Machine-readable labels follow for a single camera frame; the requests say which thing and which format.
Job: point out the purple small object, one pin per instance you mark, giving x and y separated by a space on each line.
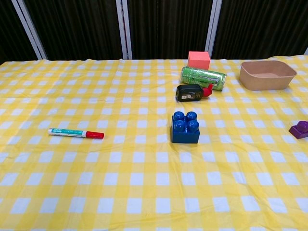
299 132

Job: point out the brown paper bowl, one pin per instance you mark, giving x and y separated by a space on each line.
264 83

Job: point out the white marker with red cap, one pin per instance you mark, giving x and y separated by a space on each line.
72 132

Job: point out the green drink can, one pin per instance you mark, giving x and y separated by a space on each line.
202 75

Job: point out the orange-red foam cube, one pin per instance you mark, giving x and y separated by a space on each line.
198 60

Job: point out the yellow white checkered tablecloth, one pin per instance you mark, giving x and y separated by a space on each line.
120 180

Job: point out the blue toy block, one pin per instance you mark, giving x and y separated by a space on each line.
185 137

